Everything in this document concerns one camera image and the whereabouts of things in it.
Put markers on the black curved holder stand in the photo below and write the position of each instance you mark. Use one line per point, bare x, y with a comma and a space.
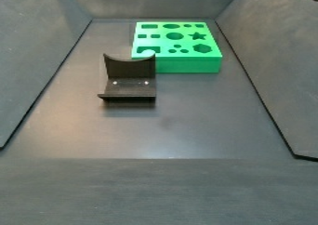
131, 78

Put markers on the green shape sorter block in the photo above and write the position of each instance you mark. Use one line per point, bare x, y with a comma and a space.
183, 46

